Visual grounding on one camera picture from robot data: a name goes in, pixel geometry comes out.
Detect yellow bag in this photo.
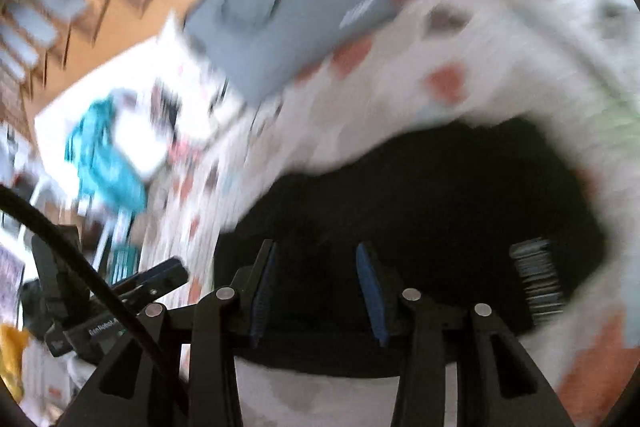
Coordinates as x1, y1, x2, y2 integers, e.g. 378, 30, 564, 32
0, 324, 32, 403

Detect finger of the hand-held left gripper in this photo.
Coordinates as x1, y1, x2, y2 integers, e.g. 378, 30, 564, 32
112, 257, 189, 304

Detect white box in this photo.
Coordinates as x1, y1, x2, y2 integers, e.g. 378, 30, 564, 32
111, 106, 170, 184

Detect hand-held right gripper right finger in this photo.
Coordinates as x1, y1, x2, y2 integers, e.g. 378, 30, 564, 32
355, 241, 576, 427

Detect black cable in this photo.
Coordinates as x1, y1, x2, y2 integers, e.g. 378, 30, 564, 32
0, 183, 188, 415

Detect teal cloth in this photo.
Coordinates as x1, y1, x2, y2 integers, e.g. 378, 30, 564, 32
64, 99, 149, 214

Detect white red printed blanket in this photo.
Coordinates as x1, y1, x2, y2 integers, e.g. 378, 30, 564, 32
35, 0, 640, 427

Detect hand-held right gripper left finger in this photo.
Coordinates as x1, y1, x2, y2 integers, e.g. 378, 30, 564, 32
55, 239, 278, 427

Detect grey fabric case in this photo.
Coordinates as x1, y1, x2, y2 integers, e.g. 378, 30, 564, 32
182, 0, 401, 106

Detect black pants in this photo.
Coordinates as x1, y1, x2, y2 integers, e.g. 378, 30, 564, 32
214, 117, 610, 379

